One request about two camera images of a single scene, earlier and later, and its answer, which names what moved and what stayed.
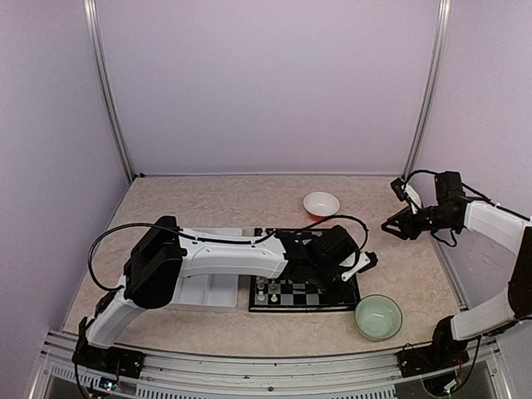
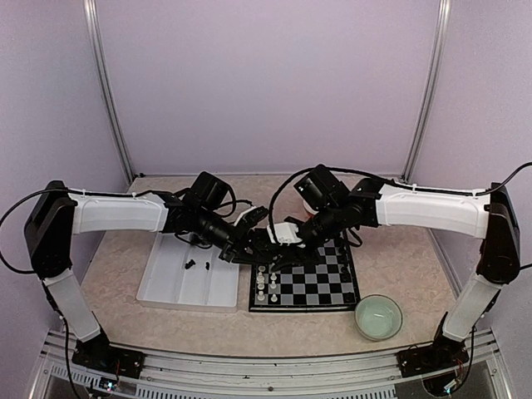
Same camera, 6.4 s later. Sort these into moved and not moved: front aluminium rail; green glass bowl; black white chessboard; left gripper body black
Moved: left gripper body black
Not moved: black white chessboard; front aluminium rail; green glass bowl
